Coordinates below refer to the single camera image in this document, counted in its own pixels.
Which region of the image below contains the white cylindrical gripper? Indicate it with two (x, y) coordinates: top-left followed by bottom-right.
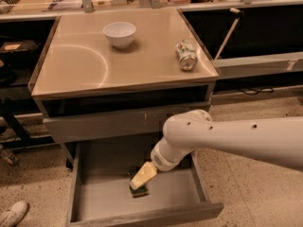
(130, 137), (193, 190)

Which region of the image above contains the green and yellow sponge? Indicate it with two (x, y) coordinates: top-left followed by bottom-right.
(127, 167), (150, 199)

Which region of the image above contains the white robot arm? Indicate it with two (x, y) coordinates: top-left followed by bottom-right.
(131, 110), (303, 189)

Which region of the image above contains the grey top drawer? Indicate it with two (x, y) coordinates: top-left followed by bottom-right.
(44, 102), (210, 143)

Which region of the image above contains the open grey middle drawer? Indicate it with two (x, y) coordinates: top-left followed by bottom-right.
(66, 132), (223, 227)

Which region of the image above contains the grey drawer cabinet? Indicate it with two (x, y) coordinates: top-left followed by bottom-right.
(31, 8), (218, 160)

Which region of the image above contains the silver soda can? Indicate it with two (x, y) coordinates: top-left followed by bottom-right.
(175, 40), (198, 71)

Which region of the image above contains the grey low shelf beam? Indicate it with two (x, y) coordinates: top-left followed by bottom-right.
(212, 52), (303, 79)

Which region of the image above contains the white ceramic bowl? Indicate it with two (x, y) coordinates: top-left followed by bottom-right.
(103, 22), (136, 49)

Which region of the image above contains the white sneaker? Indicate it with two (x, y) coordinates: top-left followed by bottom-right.
(0, 201), (28, 227)

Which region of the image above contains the black bag on shelf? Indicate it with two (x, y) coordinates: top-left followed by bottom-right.
(0, 40), (39, 69)

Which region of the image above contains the black cable on floor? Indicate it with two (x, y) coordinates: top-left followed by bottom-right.
(239, 86), (275, 96)

